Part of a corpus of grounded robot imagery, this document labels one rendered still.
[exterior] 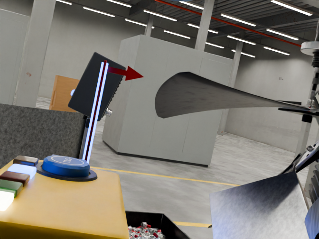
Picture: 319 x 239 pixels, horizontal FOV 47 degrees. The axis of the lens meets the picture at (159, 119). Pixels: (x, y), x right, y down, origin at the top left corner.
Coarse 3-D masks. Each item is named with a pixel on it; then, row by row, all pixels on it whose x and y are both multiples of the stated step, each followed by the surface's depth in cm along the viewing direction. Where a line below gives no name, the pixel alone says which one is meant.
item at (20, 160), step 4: (20, 156) 31; (24, 156) 31; (16, 160) 30; (20, 160) 30; (24, 160) 30; (28, 160) 30; (32, 160) 31; (36, 160) 31; (20, 164) 30; (24, 164) 30; (28, 164) 30; (32, 164) 30; (36, 164) 31
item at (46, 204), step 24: (24, 192) 24; (48, 192) 25; (72, 192) 26; (96, 192) 28; (120, 192) 29; (0, 216) 19; (24, 216) 20; (48, 216) 21; (72, 216) 22; (96, 216) 22; (120, 216) 23
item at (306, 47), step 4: (304, 44) 60; (308, 44) 60; (312, 44) 59; (316, 44) 58; (304, 48) 60; (308, 48) 59; (312, 48) 59; (316, 48) 58; (304, 52) 63; (308, 52) 62
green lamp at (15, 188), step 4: (0, 180) 24; (4, 180) 24; (0, 184) 23; (4, 184) 23; (8, 184) 23; (12, 184) 23; (16, 184) 23; (20, 184) 24; (0, 188) 22; (4, 188) 22; (8, 188) 22; (12, 188) 22; (16, 188) 23; (20, 188) 23; (12, 192) 22; (16, 192) 22; (16, 196) 23
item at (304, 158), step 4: (316, 144) 71; (316, 148) 64; (308, 152) 72; (312, 152) 64; (304, 156) 71; (308, 156) 65; (300, 160) 70; (304, 160) 66; (300, 164) 66; (296, 168) 67
